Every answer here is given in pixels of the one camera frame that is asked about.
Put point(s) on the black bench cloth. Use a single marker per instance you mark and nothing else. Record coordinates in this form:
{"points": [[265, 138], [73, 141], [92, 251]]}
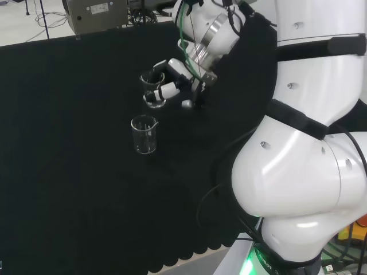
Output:
{"points": [[71, 143]]}

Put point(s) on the clear glass beaker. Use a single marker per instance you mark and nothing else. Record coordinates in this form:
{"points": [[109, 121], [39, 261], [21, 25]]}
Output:
{"points": [[155, 104], [144, 144]]}

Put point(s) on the black tripod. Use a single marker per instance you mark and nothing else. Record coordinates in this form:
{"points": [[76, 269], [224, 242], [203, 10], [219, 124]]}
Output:
{"points": [[44, 20]]}

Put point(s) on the yellow stop button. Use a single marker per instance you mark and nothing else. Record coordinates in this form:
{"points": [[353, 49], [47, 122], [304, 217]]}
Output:
{"points": [[358, 229]]}

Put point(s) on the grey metal control cabinet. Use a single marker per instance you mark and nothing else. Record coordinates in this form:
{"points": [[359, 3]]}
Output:
{"points": [[94, 17]]}

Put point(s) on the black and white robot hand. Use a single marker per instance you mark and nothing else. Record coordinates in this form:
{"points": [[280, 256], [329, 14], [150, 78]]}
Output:
{"points": [[179, 70]]}

